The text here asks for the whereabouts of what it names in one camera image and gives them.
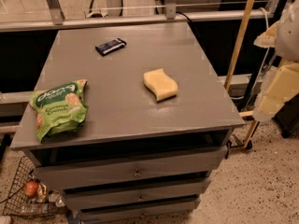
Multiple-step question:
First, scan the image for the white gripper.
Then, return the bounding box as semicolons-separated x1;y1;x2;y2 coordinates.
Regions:
253;61;299;122

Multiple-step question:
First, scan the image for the yellow sponge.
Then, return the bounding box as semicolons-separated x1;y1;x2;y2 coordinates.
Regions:
143;68;178;102

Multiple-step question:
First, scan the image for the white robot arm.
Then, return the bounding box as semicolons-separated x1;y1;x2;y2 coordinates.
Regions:
253;0;299;121

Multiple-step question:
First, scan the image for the yellow wooden pole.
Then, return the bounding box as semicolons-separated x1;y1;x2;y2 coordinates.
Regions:
224;0;255;91

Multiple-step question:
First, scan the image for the grey drawer cabinet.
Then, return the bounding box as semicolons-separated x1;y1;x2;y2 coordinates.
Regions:
11;22;243;215

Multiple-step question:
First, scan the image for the bottom grey drawer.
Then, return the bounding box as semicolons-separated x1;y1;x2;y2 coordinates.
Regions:
80;196;200;223

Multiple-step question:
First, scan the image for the grey drawer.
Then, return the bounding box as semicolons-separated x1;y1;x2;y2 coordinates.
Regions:
80;196;200;223
64;177;210;210
35;146;227;190

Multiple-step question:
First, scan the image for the green snack chip bag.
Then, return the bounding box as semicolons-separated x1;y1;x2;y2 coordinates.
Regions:
30;79;88;142

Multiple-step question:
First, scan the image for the grey metal railing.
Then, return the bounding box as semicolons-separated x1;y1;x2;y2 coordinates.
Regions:
0;8;275;33

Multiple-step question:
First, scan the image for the middle grey drawer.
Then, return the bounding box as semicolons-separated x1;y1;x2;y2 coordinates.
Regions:
64;177;210;210

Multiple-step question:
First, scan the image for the top grey drawer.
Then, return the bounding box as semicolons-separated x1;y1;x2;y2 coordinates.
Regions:
35;146;227;190

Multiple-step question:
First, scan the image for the red apple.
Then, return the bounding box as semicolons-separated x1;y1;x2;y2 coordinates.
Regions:
23;181;39;198

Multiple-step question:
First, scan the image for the clear plastic bottle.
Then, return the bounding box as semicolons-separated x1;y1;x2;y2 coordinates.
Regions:
21;203;49;215

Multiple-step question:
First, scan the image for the black cable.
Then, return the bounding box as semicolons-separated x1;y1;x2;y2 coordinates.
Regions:
176;11;200;35

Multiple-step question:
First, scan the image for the black wire basket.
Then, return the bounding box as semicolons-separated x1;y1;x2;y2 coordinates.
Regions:
3;156;68;219

